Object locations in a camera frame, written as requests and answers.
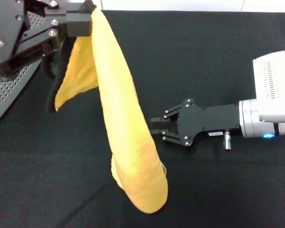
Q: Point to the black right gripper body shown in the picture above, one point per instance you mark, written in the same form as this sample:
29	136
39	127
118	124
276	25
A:
211	118

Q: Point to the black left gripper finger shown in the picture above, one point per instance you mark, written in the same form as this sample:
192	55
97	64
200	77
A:
57	9
78	29

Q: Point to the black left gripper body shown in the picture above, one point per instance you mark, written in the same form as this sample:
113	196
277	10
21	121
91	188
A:
7	23

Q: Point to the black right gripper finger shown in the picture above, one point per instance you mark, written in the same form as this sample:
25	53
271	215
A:
168	135
156	123

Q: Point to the yellow towel with black back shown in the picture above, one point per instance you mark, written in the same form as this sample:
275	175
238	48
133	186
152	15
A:
123	107

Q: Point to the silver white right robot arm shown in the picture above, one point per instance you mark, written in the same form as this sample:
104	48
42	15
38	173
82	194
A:
249	123

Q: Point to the black tablecloth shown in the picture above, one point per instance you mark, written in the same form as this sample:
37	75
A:
204	59

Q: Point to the grey perforated storage box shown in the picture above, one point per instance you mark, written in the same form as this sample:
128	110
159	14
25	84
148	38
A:
0	95

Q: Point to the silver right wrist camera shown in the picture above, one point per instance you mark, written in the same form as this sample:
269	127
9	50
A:
273	80

